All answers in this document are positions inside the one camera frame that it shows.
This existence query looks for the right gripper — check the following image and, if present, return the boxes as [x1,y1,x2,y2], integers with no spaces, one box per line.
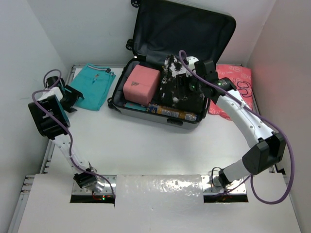
[173,71,205,99]

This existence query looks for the black white tie-dye shirt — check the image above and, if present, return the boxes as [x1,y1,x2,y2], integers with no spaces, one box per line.
[159,55,205,114]

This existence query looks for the turquoise shorts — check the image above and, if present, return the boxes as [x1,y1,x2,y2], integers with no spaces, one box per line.
[69,64,116,111]

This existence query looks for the yellow blue snack packet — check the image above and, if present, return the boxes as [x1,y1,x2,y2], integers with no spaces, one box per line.
[146,104,198,121]

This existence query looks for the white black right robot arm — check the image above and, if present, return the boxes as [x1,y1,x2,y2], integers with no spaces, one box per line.
[128,57,290,188]

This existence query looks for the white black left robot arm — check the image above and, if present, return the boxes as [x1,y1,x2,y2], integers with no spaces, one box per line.
[28,76,98,191]

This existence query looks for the teal flat box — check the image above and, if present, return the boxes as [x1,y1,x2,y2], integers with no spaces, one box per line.
[124,102,147,112]

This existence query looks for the grey open suitcase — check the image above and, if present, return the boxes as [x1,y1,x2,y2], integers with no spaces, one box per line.
[108,0,236,130]

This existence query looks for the folded coral printed garment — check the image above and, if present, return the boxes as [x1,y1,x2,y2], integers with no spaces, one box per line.
[208,64,253,122]

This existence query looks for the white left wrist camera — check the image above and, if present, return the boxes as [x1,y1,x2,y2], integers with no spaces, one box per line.
[37,87,63,101]

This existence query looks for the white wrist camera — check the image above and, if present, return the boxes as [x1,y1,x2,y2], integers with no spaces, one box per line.
[37,87,63,101]
[187,56,199,71]

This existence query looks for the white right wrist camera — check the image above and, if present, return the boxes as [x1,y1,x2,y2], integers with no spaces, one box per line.
[187,56,199,71]

